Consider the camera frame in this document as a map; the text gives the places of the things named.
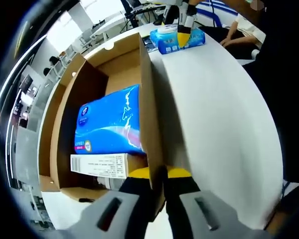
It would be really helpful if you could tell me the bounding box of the white green medicine box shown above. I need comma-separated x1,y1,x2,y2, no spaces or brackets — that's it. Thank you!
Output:
70,153,150,179

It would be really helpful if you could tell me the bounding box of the blue soft tissue pack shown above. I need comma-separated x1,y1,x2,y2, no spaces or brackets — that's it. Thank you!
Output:
74,84,146,155

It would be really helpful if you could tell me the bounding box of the white office desk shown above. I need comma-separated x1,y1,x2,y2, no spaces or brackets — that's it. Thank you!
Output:
89,9,130,43

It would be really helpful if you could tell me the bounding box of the blue wet wipes pack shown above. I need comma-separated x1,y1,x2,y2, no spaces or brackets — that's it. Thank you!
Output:
149,24,206,55

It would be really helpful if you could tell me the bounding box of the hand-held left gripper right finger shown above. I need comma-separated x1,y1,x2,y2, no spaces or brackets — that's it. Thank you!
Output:
162,168,267,239

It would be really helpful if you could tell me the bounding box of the brown cardboard shoe box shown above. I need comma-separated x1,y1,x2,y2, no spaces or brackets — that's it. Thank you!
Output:
38,32,166,222

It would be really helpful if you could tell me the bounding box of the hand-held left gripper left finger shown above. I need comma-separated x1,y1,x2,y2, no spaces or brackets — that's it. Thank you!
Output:
62,167,155,239

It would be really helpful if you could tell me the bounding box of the person's black clothing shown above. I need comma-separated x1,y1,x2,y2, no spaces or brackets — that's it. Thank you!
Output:
239,24,299,192

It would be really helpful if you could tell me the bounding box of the white squeeze tube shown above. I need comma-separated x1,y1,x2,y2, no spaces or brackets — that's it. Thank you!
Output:
106,177,130,192

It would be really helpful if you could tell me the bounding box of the blue wall poster board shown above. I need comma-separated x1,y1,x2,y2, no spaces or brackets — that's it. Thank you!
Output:
195,0,240,27

